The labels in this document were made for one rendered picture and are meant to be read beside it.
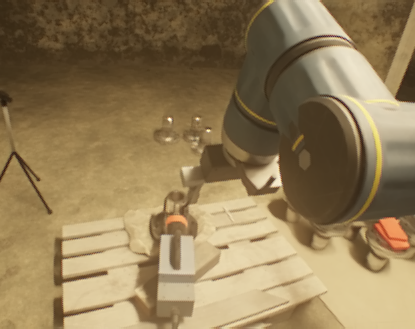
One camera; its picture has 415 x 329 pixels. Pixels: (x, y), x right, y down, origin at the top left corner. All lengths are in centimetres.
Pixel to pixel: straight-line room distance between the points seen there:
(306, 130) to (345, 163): 5
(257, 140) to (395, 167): 21
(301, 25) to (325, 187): 17
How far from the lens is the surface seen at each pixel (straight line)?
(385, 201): 24
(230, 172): 49
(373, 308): 188
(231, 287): 145
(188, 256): 120
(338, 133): 22
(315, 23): 32
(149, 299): 127
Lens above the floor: 129
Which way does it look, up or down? 30 degrees down
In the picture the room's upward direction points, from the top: 9 degrees clockwise
